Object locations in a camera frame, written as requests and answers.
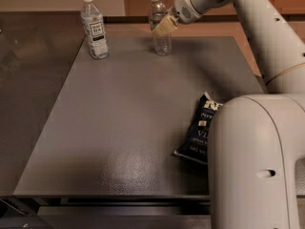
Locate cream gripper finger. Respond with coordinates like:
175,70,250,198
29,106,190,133
152,14,177,37

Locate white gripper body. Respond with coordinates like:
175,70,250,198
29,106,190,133
172,0,201,24

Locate clear plastic water bottle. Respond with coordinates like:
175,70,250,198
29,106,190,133
148,0,172,56

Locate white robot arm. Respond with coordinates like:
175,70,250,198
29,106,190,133
153,0,305,229

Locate labelled water bottle white cap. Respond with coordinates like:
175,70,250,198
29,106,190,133
80,0,109,59

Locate blue vinegar chip bag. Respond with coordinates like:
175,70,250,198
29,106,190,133
173,92,223,165

